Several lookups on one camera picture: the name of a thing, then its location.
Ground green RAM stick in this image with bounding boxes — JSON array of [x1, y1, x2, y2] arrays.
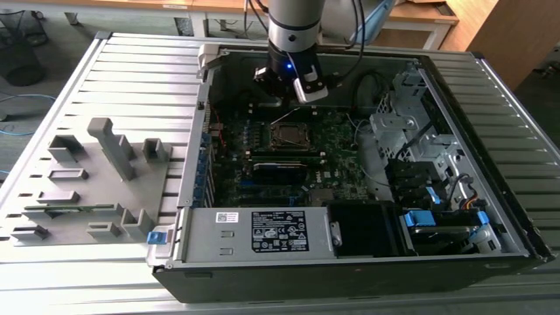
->
[[24, 203, 116, 213]]

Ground black mesh waste bin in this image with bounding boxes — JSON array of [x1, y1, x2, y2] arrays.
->
[[0, 9, 50, 88]]

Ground thin grey wire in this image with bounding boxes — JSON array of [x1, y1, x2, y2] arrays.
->
[[352, 118, 379, 146], [360, 163, 391, 188]]

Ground wooden cabinet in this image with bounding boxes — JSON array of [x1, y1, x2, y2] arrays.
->
[[439, 0, 560, 91]]

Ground pale blue floor cable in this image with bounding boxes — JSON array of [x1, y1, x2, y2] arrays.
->
[[0, 93, 58, 137]]

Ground hard disk in blue carrier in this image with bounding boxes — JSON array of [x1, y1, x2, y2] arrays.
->
[[400, 209, 491, 255]]

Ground silver metal drive bracket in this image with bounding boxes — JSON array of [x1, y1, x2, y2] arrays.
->
[[370, 113, 419, 155]]

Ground black graphics card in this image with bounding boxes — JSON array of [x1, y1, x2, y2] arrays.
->
[[252, 160, 311, 187]]

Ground black plastic disk bay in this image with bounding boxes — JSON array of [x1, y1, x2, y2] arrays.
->
[[384, 159, 443, 211]]

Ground coloured power wire bundle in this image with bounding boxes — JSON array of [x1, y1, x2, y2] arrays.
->
[[452, 173, 488, 213]]

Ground CPU socket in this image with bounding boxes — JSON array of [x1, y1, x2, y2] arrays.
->
[[268, 121, 315, 150]]

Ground grey parts rack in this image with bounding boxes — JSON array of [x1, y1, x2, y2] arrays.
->
[[10, 117, 176, 247]]

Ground black PC case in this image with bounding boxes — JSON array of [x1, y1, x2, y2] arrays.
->
[[147, 42, 555, 305]]

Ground white framed wrist camera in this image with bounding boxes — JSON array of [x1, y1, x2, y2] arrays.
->
[[292, 64, 330, 104]]

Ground wooden desk white legs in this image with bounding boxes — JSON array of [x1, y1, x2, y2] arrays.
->
[[190, 0, 271, 39], [370, 3, 460, 50], [60, 0, 196, 26]]

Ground pale blue teach pendant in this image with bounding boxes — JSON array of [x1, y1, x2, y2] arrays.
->
[[350, 0, 398, 45]]

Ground silver CPU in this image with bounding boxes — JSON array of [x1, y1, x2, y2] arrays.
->
[[279, 125, 304, 141]]

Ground wire locking lever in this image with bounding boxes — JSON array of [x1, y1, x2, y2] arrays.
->
[[270, 106, 302, 126], [279, 137, 315, 149]]

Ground perforated metal drive cage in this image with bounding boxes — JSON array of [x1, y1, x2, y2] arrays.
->
[[391, 62, 467, 165]]

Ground green motherboard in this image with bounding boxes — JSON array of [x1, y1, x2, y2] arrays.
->
[[206, 104, 395, 208]]

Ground thick black cable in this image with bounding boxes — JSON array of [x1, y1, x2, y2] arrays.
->
[[355, 70, 388, 114]]

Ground silver chipset heatsink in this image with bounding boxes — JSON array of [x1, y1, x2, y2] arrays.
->
[[308, 189, 335, 207]]

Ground metal socket cover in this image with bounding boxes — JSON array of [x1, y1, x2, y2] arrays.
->
[[271, 123, 315, 149]]

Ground grey power supply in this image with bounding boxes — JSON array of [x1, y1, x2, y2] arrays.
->
[[172, 206, 338, 263]]

